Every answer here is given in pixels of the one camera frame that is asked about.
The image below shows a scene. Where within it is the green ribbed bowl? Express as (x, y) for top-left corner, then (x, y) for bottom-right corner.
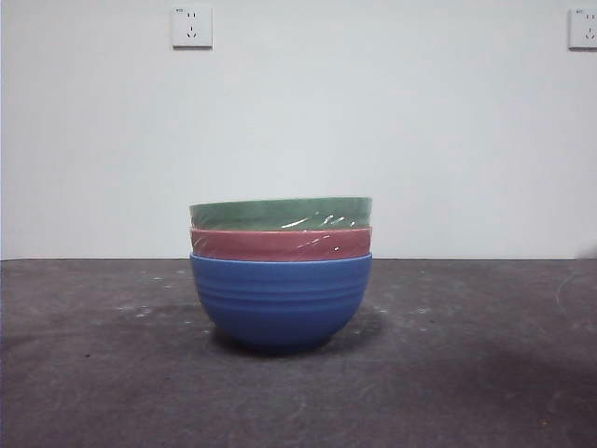
(188, 196), (375, 231)

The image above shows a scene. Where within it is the red ribbed bowl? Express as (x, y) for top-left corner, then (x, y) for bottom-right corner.
(189, 226), (373, 263)

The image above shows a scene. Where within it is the blue ribbed bowl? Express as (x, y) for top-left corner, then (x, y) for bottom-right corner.
(188, 251), (374, 354)

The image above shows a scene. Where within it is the white wall socket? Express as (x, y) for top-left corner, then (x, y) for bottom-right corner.
(566, 7), (597, 51)
(171, 5), (215, 50)

